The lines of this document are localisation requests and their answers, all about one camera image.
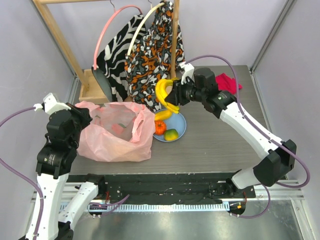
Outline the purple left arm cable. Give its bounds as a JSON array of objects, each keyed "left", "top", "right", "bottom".
[{"left": 0, "top": 106, "right": 46, "bottom": 240}]

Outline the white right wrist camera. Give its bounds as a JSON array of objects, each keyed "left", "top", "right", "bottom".
[{"left": 179, "top": 61, "right": 195, "bottom": 85}]

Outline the cream clothes hanger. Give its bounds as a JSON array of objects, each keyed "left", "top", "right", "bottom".
[{"left": 127, "top": 1, "right": 166, "bottom": 57}]

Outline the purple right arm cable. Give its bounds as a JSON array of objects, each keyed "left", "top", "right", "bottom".
[{"left": 184, "top": 54, "right": 311, "bottom": 219}]

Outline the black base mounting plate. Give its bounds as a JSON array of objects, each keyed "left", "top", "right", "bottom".
[{"left": 66, "top": 172, "right": 287, "bottom": 205}]

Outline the red folded cloth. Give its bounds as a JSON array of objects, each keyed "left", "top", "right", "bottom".
[{"left": 215, "top": 73, "right": 237, "bottom": 95}]

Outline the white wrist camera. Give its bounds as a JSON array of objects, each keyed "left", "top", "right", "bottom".
[
  {"left": 33, "top": 92, "right": 71, "bottom": 115},
  {"left": 179, "top": 61, "right": 195, "bottom": 85}
]

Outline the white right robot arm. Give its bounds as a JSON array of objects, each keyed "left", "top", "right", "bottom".
[{"left": 155, "top": 67, "right": 297, "bottom": 198}]

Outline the aluminium frame rail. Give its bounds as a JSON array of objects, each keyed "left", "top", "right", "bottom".
[{"left": 34, "top": 179, "right": 304, "bottom": 219}]

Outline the orange camouflage cloth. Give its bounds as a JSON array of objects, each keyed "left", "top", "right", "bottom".
[{"left": 124, "top": 0, "right": 174, "bottom": 112}]

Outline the pink clothes hanger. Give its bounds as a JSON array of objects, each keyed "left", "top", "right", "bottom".
[{"left": 92, "top": 4, "right": 144, "bottom": 71}]

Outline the yellow banana bunch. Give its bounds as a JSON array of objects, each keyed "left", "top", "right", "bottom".
[{"left": 155, "top": 77, "right": 180, "bottom": 114}]

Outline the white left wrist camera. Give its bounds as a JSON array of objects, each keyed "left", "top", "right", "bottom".
[{"left": 33, "top": 92, "right": 71, "bottom": 115}]

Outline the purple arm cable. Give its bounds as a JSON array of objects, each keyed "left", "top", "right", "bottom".
[
  {"left": 0, "top": 106, "right": 46, "bottom": 240},
  {"left": 184, "top": 54, "right": 311, "bottom": 219}
]

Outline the pink peach plastic bag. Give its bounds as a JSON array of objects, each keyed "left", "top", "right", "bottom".
[{"left": 76, "top": 101, "right": 155, "bottom": 162}]

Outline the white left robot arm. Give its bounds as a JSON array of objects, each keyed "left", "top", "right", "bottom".
[{"left": 22, "top": 100, "right": 107, "bottom": 240}]

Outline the green orange citrus fruit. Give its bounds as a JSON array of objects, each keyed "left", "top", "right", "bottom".
[{"left": 163, "top": 128, "right": 179, "bottom": 142}]

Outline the yellow mango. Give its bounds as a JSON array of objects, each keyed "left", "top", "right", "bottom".
[{"left": 154, "top": 110, "right": 173, "bottom": 121}]

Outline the wooden clothes rack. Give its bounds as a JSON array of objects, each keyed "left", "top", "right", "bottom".
[{"left": 31, "top": 0, "right": 180, "bottom": 104}]

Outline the light blue plate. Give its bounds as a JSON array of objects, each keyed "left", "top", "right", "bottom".
[{"left": 153, "top": 113, "right": 187, "bottom": 142}]

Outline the zebra pattern cloth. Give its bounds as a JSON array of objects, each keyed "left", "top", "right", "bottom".
[{"left": 91, "top": 14, "right": 144, "bottom": 102}]

